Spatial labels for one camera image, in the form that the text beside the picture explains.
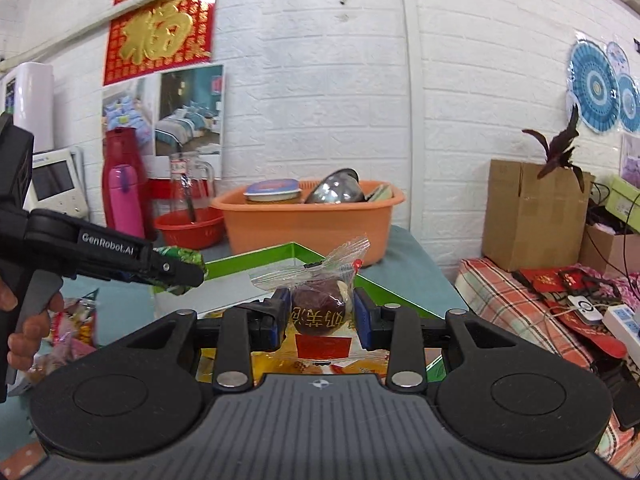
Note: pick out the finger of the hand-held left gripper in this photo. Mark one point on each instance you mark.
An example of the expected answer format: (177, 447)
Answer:
(185, 274)

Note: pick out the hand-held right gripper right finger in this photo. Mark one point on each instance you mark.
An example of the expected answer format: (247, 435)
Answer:
(361, 316)

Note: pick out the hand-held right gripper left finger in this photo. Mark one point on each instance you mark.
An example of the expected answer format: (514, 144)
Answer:
(283, 312)

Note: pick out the small green snack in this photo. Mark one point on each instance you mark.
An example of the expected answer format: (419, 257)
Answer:
(180, 254)

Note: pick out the date snack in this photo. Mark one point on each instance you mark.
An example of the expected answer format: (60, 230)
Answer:
(320, 310)

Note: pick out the yellow chip bag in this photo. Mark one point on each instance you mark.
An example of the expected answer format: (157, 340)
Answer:
(280, 362)

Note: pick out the green cardboard box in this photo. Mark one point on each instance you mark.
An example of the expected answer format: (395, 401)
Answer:
(240, 260)

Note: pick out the pile of snack packets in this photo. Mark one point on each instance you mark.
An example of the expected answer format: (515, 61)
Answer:
(75, 325)

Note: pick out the person's left hand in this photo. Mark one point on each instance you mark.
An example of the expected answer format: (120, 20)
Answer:
(32, 335)

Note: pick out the red plastic basin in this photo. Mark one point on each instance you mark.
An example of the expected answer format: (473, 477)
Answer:
(190, 232)

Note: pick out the white appliance with screen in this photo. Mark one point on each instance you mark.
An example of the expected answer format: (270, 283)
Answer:
(55, 180)

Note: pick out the pink bottle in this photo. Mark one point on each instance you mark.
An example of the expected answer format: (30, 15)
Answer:
(125, 205)

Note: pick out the teal printed tablecloth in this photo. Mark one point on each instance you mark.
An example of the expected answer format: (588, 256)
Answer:
(415, 255)

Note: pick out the orange plastic basin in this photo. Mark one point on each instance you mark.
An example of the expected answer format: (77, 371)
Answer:
(305, 232)

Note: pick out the red plastic stand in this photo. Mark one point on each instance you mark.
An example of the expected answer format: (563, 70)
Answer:
(160, 189)

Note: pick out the glass pitcher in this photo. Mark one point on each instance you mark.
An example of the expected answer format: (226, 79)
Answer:
(192, 185)

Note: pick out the red thermos jug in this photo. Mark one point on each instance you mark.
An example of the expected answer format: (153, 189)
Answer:
(127, 147)

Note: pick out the blue lidded container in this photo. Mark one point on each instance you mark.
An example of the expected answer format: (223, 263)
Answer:
(272, 190)

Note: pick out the beige ceramic dish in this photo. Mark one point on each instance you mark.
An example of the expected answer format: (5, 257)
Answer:
(380, 192)

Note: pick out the steel bowl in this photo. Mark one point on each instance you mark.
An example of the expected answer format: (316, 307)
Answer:
(335, 187)

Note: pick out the white water purifier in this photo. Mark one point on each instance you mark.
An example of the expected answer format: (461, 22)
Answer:
(32, 105)

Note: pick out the plaid cloth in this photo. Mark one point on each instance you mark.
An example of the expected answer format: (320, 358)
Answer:
(500, 295)

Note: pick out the red envelopes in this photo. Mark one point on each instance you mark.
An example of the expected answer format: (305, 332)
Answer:
(545, 280)

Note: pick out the tall cardboard box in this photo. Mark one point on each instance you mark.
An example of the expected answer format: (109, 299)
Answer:
(530, 215)

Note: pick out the white charger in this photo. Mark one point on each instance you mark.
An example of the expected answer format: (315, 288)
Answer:
(585, 309)

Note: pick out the small open cardboard box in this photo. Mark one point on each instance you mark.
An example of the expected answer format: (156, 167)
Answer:
(605, 250)

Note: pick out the purple leaf plant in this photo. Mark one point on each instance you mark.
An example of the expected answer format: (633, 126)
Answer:
(560, 152)

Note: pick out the white power strip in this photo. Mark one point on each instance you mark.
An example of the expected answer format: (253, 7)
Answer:
(622, 325)

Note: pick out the light green carton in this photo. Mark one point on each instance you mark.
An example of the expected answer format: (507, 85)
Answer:
(622, 200)

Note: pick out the blue paper fan decorations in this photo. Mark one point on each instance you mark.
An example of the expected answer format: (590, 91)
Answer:
(595, 85)

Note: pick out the bedding wall poster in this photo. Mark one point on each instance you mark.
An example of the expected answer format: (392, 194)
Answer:
(185, 110)

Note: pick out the red gold wall hanging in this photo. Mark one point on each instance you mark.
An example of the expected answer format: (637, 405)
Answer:
(160, 30)

